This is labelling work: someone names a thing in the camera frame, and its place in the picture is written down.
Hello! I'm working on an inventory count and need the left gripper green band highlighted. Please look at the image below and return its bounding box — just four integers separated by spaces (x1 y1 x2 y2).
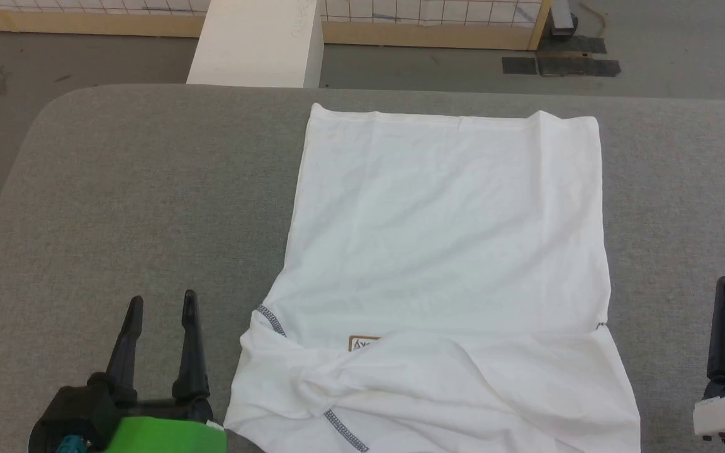
27 289 228 453

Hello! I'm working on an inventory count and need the white t-shirt with grey stitching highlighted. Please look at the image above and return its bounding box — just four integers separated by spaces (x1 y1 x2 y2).
223 103 643 453

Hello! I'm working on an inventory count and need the grey fabric padded surface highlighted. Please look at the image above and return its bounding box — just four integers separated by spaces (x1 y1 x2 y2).
0 84 725 453

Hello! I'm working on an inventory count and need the black floor mat piece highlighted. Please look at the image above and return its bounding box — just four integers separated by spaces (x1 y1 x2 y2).
537 36 608 55
502 57 622 78

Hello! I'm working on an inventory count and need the white rectangular box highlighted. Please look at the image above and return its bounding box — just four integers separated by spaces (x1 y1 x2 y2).
186 0 325 89

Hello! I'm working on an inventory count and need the thin cable on floor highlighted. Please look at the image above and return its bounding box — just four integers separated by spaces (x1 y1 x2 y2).
579 0 607 36

